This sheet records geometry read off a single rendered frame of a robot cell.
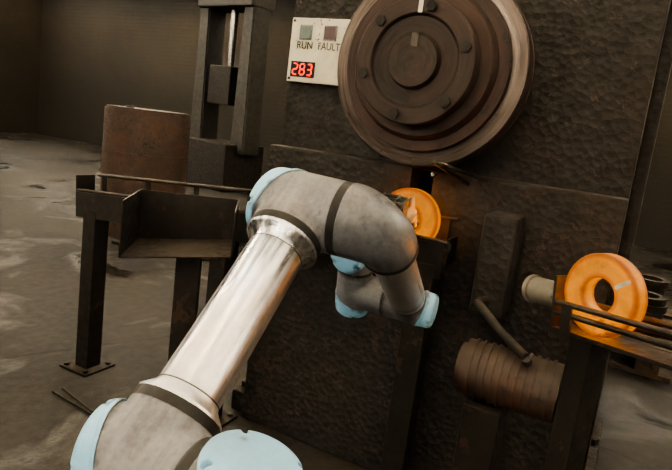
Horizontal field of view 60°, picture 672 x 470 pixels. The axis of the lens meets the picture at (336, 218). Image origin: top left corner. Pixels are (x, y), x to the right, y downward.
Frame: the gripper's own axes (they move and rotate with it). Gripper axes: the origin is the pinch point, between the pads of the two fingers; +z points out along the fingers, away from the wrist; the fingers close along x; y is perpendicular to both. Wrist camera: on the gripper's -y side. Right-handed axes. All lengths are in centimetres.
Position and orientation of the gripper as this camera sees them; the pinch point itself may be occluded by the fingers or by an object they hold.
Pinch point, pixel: (410, 211)
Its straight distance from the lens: 147.2
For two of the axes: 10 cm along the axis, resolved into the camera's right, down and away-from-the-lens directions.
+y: 0.0, -9.3, -3.8
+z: 4.8, -3.3, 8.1
